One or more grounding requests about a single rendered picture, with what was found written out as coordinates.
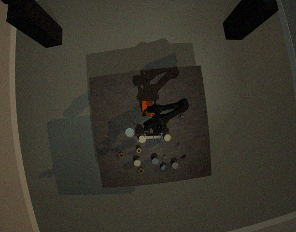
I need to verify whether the beige cylinder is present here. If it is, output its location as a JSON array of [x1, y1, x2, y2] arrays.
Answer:
[[163, 134, 170, 141], [134, 158, 141, 167], [138, 135, 146, 143]]

